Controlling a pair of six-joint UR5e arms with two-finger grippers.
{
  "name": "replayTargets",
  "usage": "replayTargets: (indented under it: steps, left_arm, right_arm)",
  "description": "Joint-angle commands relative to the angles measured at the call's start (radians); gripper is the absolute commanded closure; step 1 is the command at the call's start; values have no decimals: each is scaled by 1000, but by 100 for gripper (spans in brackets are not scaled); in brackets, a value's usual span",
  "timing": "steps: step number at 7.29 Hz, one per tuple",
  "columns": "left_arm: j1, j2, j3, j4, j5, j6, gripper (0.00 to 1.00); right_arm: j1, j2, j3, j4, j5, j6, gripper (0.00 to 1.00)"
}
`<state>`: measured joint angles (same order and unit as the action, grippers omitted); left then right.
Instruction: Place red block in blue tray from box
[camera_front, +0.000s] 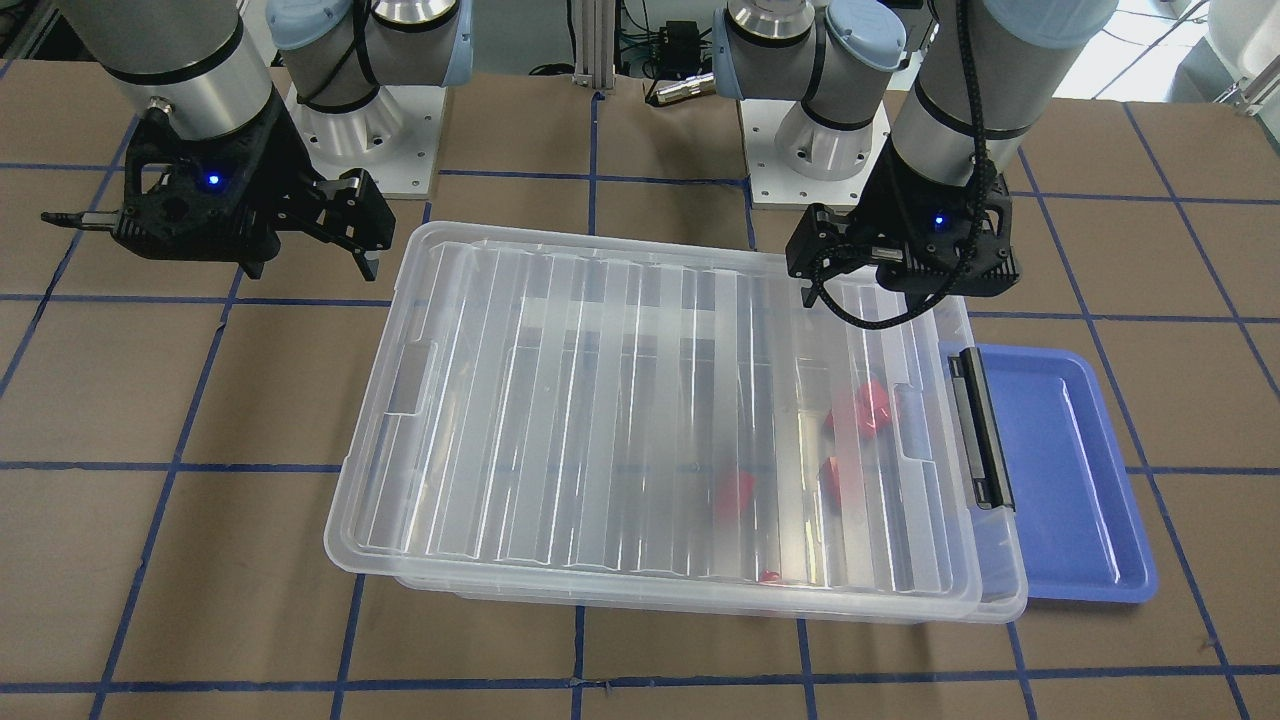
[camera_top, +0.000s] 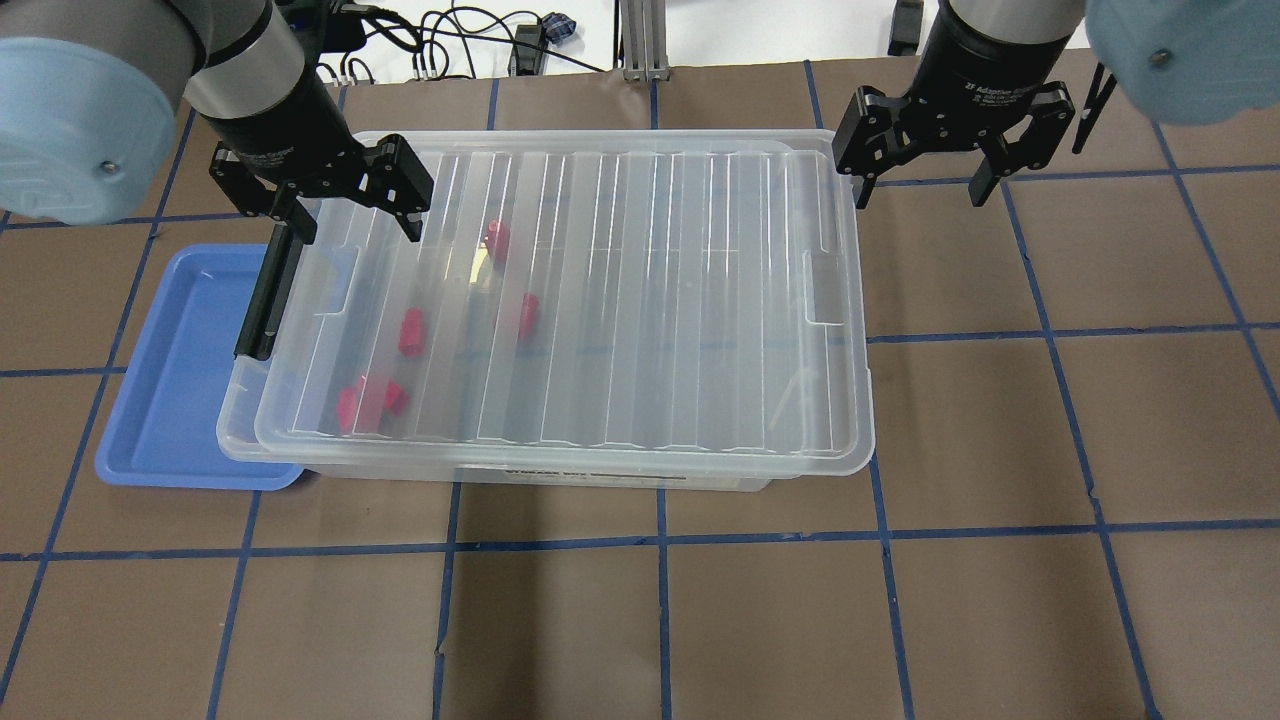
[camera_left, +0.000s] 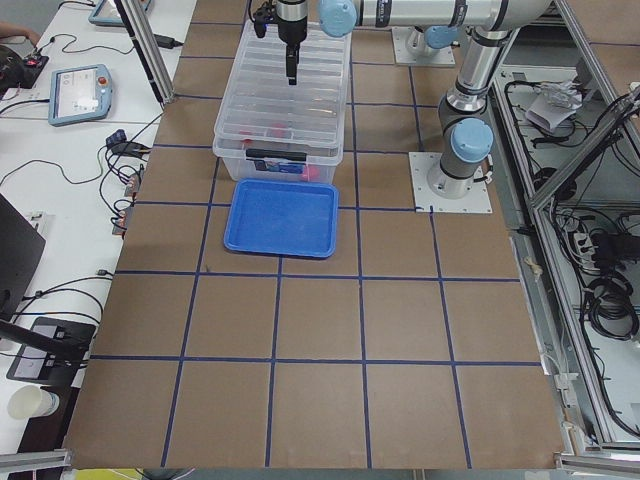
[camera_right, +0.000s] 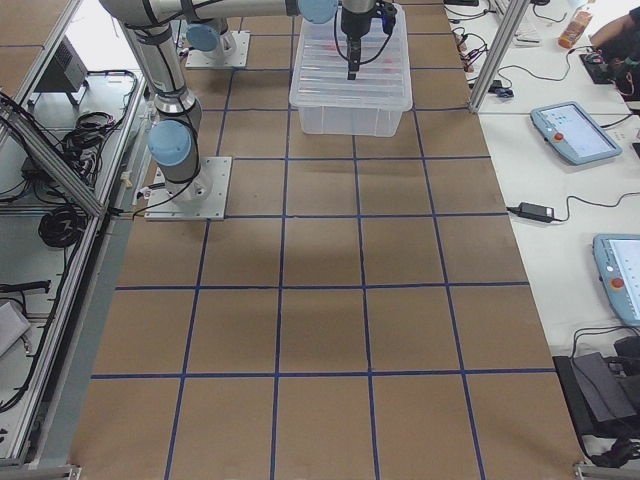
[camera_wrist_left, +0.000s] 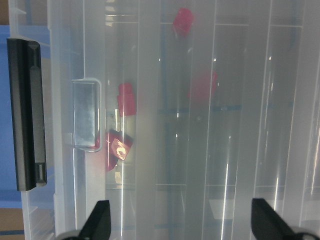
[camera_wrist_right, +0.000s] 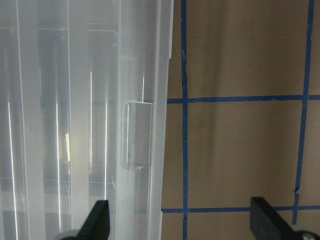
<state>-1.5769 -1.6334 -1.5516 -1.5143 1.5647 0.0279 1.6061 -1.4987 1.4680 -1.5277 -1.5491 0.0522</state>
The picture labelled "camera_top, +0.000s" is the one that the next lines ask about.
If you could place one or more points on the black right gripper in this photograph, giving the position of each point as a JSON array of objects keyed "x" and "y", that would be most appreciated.
[{"x": 975, "y": 72}]

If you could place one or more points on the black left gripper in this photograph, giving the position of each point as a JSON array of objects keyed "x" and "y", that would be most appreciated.
[{"x": 285, "y": 125}]

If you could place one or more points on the clear plastic box lid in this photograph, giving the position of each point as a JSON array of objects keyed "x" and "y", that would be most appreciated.
[{"x": 560, "y": 300}]

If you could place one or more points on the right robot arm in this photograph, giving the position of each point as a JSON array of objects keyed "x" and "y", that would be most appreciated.
[{"x": 1184, "y": 63}]

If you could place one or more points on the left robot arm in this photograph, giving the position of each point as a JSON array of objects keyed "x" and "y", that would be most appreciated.
[{"x": 90, "y": 92}]

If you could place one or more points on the red block middle left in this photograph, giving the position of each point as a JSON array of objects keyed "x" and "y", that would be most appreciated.
[{"x": 413, "y": 333}]

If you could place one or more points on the red block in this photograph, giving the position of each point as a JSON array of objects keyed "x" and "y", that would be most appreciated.
[
  {"x": 346, "y": 408},
  {"x": 413, "y": 333},
  {"x": 496, "y": 240},
  {"x": 378, "y": 397},
  {"x": 528, "y": 318}
]

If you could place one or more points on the red block upper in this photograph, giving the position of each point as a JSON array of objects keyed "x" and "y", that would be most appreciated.
[{"x": 496, "y": 240}]

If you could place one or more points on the red block bottom left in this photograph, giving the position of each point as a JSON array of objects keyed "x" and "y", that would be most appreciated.
[{"x": 346, "y": 408}]

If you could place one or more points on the red block bottom right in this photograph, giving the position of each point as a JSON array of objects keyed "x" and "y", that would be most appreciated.
[{"x": 378, "y": 397}]

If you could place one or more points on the red block middle right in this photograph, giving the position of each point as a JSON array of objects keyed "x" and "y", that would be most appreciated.
[{"x": 528, "y": 318}]

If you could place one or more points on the clear plastic storage box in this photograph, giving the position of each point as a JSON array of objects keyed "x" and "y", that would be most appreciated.
[{"x": 520, "y": 478}]

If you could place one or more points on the blue plastic tray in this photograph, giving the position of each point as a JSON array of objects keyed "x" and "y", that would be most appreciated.
[{"x": 161, "y": 431}]

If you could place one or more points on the black rod tool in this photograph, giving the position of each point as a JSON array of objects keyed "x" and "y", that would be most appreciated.
[{"x": 271, "y": 291}]

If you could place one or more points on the black device top right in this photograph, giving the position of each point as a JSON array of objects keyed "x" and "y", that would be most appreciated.
[{"x": 906, "y": 26}]

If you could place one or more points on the black rod right side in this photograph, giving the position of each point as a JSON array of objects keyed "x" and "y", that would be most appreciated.
[{"x": 1103, "y": 86}]

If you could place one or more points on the black power adapter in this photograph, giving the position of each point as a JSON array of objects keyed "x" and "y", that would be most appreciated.
[{"x": 529, "y": 42}]

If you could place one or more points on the aluminium frame post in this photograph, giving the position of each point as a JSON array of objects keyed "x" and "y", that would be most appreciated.
[{"x": 642, "y": 41}]

